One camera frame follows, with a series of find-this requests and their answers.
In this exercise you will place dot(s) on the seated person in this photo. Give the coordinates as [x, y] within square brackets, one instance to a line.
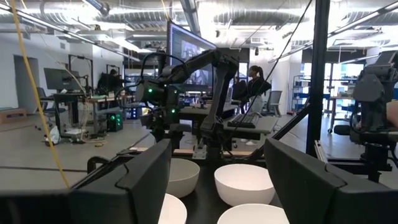
[109, 82]

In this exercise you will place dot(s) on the computer tower with green lights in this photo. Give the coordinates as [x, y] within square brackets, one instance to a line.
[114, 122]

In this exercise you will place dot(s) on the grey office chair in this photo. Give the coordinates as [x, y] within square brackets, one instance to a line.
[275, 101]

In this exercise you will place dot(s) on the large computer monitor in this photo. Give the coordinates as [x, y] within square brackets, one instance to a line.
[186, 43]

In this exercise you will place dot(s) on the black bowl with white inside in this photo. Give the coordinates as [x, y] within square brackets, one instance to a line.
[252, 216]

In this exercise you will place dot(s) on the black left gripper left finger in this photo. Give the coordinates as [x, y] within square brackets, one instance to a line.
[140, 193]

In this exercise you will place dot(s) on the small computer monitor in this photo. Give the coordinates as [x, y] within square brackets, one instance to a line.
[60, 79]

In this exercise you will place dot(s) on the standing person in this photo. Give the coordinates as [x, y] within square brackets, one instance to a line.
[256, 87]

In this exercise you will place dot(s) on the blue storage shelf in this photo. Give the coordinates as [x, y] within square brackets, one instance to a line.
[300, 93]

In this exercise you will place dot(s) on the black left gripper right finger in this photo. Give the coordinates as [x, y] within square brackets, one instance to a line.
[311, 199]

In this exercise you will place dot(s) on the grey desk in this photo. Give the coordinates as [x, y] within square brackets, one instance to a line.
[264, 124]

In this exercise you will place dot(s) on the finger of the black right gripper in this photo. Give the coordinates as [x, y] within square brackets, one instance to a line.
[175, 138]
[158, 135]

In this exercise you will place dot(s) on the single white plate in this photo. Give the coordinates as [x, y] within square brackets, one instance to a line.
[174, 213]

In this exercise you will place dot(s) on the black keyboard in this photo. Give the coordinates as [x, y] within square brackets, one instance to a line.
[244, 121]

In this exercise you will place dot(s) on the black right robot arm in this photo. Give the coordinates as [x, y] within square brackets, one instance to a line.
[217, 93]

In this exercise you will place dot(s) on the wood-topped standing desk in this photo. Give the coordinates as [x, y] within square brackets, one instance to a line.
[102, 100]

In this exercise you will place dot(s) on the black office chair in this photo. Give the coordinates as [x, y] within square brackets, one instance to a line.
[42, 96]

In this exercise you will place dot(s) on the white plastic bag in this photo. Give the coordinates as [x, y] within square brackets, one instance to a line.
[53, 135]

